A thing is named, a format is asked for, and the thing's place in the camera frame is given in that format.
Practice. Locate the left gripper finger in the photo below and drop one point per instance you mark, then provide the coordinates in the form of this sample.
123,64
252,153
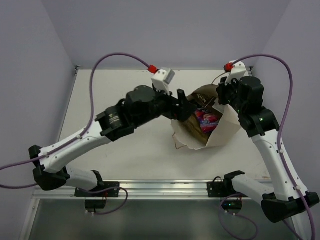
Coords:
182,100
184,110

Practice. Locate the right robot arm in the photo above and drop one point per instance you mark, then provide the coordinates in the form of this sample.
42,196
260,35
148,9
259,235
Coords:
288,196

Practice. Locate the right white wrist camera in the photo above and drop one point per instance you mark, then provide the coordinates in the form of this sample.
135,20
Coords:
236,70

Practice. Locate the brown chocolate snack bag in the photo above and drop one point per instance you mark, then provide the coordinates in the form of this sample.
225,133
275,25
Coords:
204,100

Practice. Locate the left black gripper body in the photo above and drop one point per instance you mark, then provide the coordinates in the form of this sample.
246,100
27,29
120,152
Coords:
178,106

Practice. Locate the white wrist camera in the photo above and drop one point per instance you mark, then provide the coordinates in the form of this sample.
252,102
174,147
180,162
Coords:
161,80
236,70

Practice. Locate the aluminium mounting rail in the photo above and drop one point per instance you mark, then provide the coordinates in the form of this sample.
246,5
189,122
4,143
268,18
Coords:
142,190

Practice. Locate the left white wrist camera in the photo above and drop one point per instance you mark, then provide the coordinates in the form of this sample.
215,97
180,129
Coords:
161,80

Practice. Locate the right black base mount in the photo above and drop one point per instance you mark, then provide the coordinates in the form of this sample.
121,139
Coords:
222,188

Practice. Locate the brown paper bag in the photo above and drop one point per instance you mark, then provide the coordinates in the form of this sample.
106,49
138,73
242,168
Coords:
189,134

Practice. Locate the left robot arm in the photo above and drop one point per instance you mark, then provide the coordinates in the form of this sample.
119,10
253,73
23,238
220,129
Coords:
140,106

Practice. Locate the purple berry candy bag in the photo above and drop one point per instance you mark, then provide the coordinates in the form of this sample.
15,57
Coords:
208,119

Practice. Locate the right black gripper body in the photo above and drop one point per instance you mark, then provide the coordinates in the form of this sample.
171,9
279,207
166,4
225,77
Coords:
233,86

